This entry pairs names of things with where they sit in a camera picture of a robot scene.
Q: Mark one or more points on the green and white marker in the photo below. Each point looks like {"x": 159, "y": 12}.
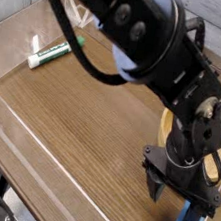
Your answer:
{"x": 43, "y": 57}

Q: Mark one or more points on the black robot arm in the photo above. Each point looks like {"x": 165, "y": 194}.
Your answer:
{"x": 156, "y": 45}

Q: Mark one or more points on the brown wooden bowl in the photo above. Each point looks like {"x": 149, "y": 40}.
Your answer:
{"x": 164, "y": 130}

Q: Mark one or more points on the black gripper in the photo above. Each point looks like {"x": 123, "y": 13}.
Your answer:
{"x": 188, "y": 182}

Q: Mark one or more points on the clear acrylic tray walls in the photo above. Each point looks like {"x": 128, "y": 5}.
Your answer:
{"x": 72, "y": 147}

